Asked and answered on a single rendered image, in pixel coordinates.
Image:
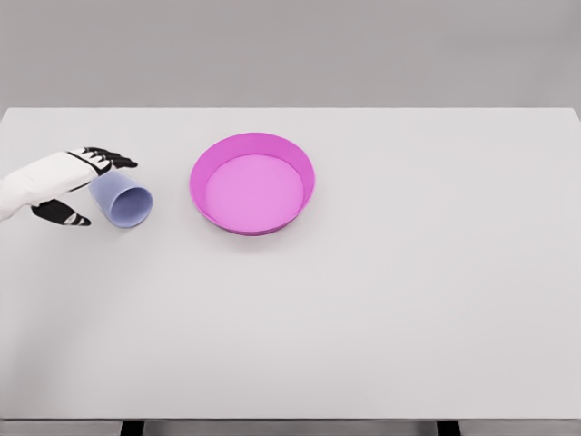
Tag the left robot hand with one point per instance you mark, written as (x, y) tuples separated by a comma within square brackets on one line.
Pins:
[(56, 175)]

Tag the pink round plate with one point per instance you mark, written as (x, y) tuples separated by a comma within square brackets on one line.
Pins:
[(252, 185)]

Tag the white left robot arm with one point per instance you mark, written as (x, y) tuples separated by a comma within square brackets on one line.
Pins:
[(6, 195)]

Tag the light blue plastic cup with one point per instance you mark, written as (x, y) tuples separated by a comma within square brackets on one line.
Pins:
[(119, 200)]

